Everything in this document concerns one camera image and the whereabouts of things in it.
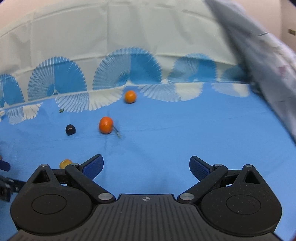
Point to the dark plum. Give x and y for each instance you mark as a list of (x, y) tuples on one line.
[(70, 129)]

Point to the grey patterned cloth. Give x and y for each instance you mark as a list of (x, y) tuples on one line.
[(270, 61)]

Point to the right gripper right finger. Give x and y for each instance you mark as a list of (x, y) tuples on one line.
[(209, 177)]

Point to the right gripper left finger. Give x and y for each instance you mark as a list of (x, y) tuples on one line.
[(81, 176)]

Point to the orange fruit far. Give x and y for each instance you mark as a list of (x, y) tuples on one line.
[(130, 97)]

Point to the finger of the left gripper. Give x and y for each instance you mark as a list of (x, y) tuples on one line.
[(5, 166)]

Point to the blue white patterned sheet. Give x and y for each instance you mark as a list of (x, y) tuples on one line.
[(195, 96)]

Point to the orange fruit with stem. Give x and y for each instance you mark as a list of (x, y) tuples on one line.
[(106, 126)]

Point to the small yellow-green fruit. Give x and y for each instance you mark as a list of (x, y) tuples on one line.
[(65, 163)]

